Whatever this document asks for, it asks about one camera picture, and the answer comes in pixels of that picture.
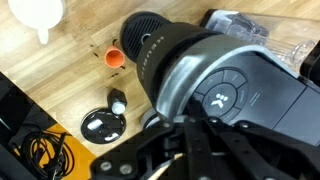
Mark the white mug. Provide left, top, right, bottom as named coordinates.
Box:
left=8, top=0, right=66, bottom=44

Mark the small orange cup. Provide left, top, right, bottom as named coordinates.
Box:
left=104, top=46, right=125, bottom=68

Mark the black coffee maker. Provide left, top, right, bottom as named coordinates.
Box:
left=120, top=9, right=320, bottom=145

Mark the black pot lid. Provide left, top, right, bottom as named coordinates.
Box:
left=80, top=108, right=126, bottom=144

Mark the grey cooking pot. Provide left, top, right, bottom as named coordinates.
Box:
left=140, top=108, right=159, bottom=129

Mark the small black bottle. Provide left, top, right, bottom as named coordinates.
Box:
left=107, top=88, right=127, bottom=115

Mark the coiled black cable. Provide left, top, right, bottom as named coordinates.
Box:
left=20, top=130, right=76, bottom=180

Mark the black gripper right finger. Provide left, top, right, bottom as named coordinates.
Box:
left=209, top=119, right=293, bottom=180

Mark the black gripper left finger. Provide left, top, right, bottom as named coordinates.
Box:
left=183, top=116, right=234, bottom=180

